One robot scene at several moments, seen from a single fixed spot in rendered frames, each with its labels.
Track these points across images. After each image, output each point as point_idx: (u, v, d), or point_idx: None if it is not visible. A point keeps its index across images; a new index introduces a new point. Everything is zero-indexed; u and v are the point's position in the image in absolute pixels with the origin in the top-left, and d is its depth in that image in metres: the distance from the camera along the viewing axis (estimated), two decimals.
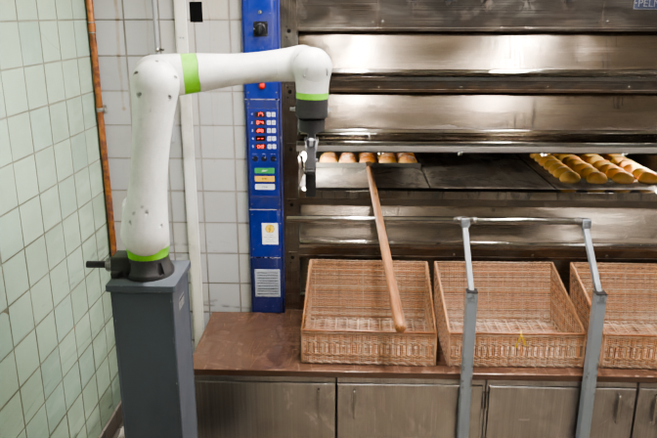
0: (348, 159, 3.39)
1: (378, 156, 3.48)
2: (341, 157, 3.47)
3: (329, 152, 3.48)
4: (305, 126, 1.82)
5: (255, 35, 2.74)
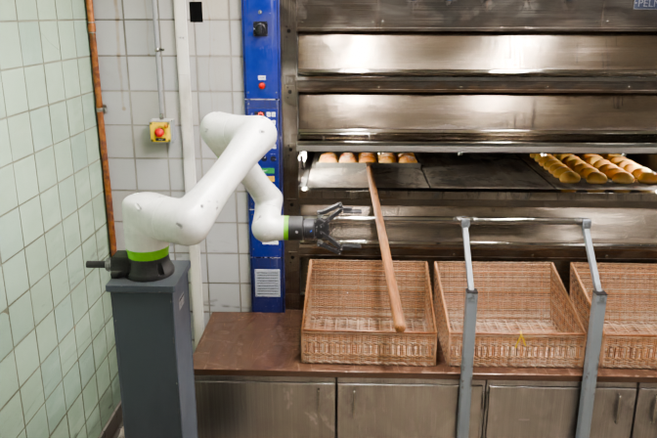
0: (348, 159, 3.39)
1: (378, 156, 3.48)
2: (341, 157, 3.47)
3: (329, 152, 3.48)
4: None
5: (255, 35, 2.74)
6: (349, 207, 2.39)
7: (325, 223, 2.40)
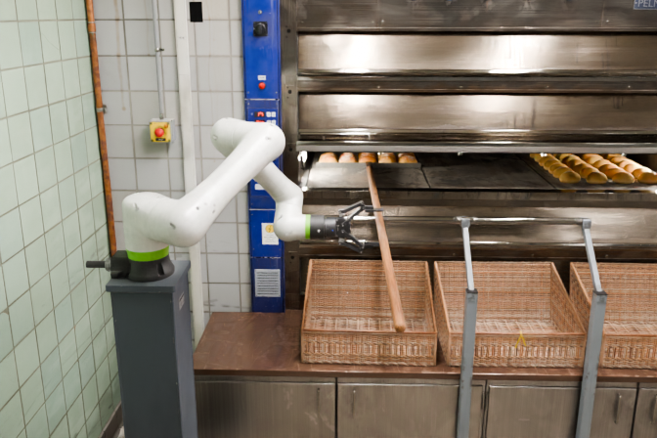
0: (348, 159, 3.39)
1: (378, 156, 3.48)
2: (341, 157, 3.47)
3: (329, 152, 3.48)
4: None
5: (255, 35, 2.74)
6: (371, 206, 2.39)
7: (346, 222, 2.39)
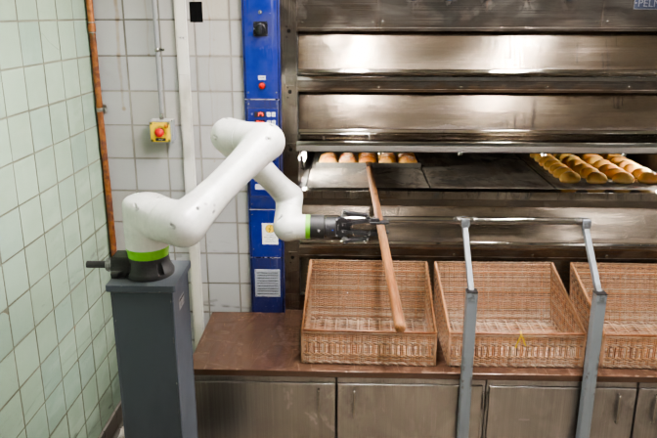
0: (348, 159, 3.39)
1: (378, 156, 3.48)
2: (341, 157, 3.47)
3: (329, 152, 3.48)
4: None
5: (255, 35, 2.74)
6: (376, 219, 2.40)
7: (347, 224, 2.40)
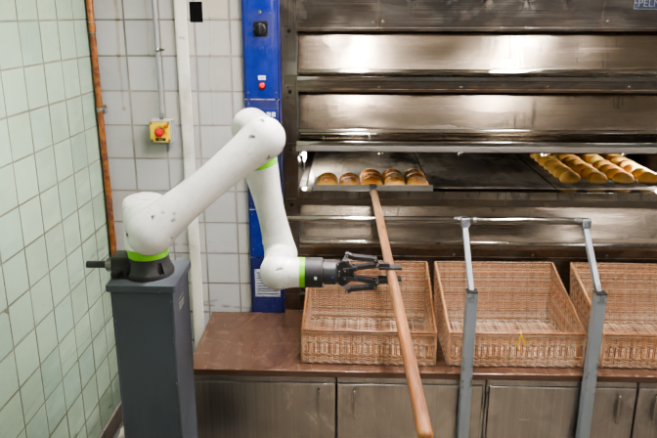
0: (349, 181, 2.95)
1: (384, 177, 3.04)
2: (341, 178, 3.03)
3: (328, 172, 3.05)
4: None
5: (255, 35, 2.74)
6: (386, 263, 1.97)
7: (351, 270, 1.96)
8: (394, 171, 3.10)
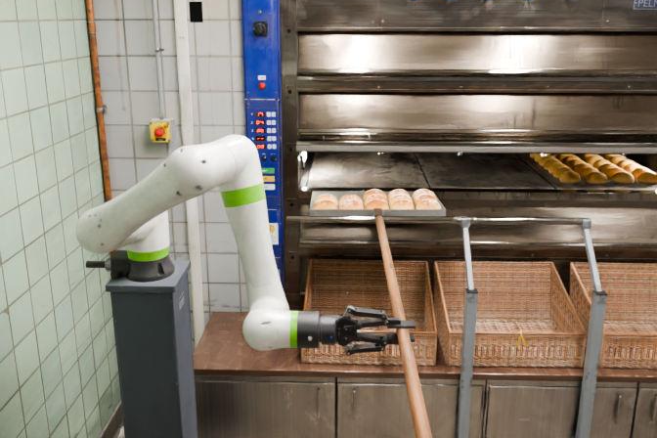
0: (351, 205, 2.60)
1: (390, 199, 2.69)
2: (342, 200, 2.68)
3: (328, 195, 2.70)
4: None
5: (255, 35, 2.74)
6: (397, 320, 1.61)
7: (353, 328, 1.61)
8: (401, 193, 2.75)
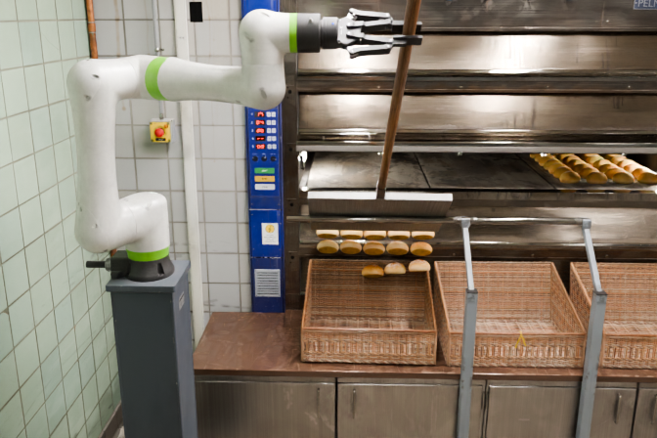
0: None
1: (387, 244, 2.93)
2: (342, 242, 2.92)
3: None
4: (329, 49, 1.54)
5: None
6: (402, 20, 1.54)
7: (357, 23, 1.53)
8: (397, 264, 2.94)
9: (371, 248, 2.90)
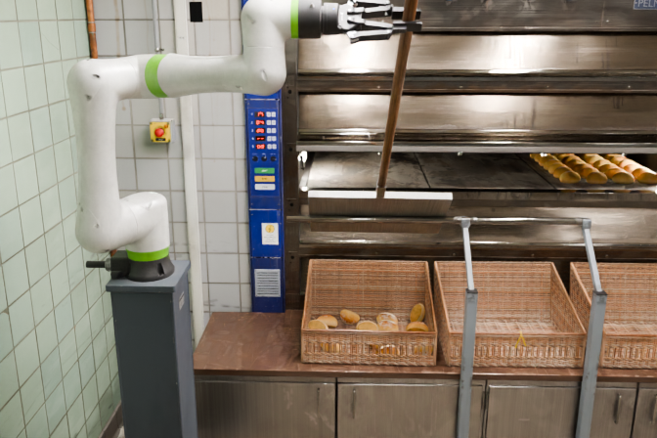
0: None
1: (377, 316, 2.95)
2: None
3: None
4: (330, 34, 1.56)
5: None
6: (401, 7, 1.56)
7: (357, 9, 1.55)
8: (388, 325, 2.85)
9: (364, 323, 2.83)
